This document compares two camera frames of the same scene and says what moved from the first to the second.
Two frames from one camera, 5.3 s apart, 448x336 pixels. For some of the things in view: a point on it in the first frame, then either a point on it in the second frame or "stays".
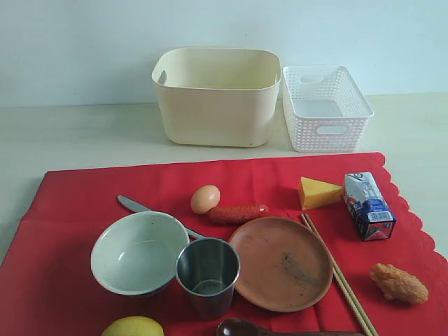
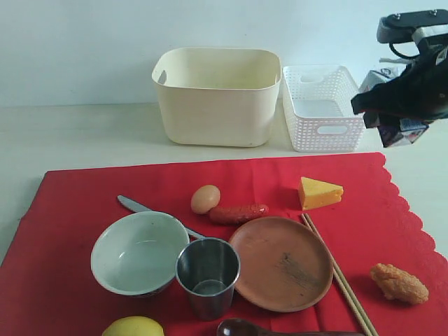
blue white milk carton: [369, 207] to [400, 131]
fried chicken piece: [396, 284] stays
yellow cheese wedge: [313, 193] stays
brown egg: [205, 198] stays
